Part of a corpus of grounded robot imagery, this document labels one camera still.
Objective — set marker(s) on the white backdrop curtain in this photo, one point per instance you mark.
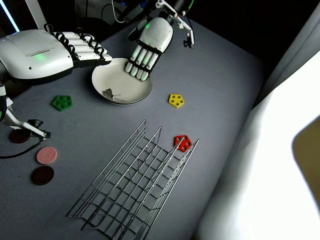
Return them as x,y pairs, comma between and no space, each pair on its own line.
262,175

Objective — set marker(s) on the yellow pentagon block with holes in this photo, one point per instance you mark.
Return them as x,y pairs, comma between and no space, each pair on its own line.
176,100

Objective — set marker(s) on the white plate with rim leaf prints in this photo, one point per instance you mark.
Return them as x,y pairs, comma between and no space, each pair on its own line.
112,80

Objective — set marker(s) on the grey table cloth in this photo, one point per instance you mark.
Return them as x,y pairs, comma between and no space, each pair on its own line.
212,87

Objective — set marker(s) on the red pentagon block with holes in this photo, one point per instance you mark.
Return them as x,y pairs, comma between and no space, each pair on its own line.
183,143

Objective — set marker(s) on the pink round biscuit toy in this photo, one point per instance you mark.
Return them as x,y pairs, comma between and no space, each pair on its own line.
47,155

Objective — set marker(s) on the glowing light strip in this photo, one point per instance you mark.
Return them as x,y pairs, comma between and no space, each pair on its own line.
9,17

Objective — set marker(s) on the white post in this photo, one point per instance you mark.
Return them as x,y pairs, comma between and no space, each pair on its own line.
35,12

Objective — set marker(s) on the grey power adapter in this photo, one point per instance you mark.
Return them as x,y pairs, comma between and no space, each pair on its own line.
132,13

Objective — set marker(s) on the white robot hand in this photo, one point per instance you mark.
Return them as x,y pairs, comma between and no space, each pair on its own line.
156,32
32,57

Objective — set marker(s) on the olive rounded panel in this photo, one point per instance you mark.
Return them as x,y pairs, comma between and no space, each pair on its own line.
308,155

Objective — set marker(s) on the green pentagon block with holes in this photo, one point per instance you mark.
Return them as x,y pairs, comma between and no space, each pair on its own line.
63,102

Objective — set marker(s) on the dark brown round biscuit toy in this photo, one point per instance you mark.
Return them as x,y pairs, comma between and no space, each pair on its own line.
42,175
17,137

